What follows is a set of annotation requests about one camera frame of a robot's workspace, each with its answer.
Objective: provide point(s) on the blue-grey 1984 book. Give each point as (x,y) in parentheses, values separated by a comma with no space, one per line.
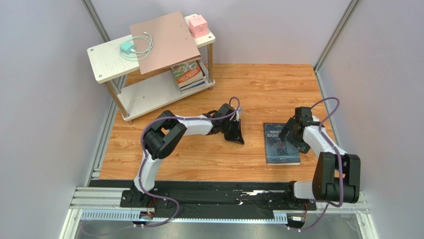
(277,151)

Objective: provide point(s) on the white two-tier shelf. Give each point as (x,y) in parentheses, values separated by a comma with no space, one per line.
(137,94)

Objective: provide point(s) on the black 169-storey treehouse book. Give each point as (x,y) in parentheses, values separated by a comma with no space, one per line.
(193,85)

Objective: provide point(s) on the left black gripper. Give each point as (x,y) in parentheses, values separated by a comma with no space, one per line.
(237,136)

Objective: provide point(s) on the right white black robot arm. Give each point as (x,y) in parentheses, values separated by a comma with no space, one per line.
(337,174)

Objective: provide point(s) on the black three days book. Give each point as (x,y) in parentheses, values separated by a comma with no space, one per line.
(185,81)

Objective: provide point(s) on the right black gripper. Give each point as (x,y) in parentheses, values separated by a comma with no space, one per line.
(290,129)

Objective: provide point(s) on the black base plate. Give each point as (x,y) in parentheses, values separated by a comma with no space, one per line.
(210,199)

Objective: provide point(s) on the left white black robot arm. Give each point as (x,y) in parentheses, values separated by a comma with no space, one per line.
(161,136)

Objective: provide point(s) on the blue 91-storey treehouse book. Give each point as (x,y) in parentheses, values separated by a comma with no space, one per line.
(192,90)

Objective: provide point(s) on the mint green charger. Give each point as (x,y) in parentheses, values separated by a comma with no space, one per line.
(127,48)

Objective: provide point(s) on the orange 78-storey treehouse book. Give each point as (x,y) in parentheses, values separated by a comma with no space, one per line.
(188,69)

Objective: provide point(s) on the brown file folder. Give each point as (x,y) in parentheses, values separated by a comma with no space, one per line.
(172,42)

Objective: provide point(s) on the pink cube power socket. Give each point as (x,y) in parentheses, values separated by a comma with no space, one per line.
(198,26)

